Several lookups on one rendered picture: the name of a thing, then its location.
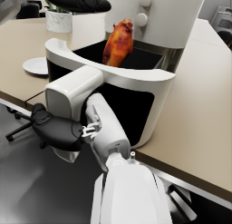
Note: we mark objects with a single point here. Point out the black chair wheel base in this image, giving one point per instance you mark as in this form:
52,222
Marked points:
18,129

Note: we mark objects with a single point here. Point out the pale air fryer body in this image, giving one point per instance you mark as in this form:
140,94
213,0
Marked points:
169,19

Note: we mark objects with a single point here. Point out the white round plate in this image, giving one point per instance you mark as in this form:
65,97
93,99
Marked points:
35,66

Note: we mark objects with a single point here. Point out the black office chair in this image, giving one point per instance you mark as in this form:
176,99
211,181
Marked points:
27,10

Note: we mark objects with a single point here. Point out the roasted brown drumstick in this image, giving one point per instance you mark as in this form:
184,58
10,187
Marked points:
118,43

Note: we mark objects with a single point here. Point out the potted plant in marble pot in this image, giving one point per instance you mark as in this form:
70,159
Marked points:
59,21

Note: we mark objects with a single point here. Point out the grey office chair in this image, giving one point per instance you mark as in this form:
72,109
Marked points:
223,23

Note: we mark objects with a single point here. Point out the white air fryer drawer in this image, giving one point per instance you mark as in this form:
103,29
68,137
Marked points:
72,91

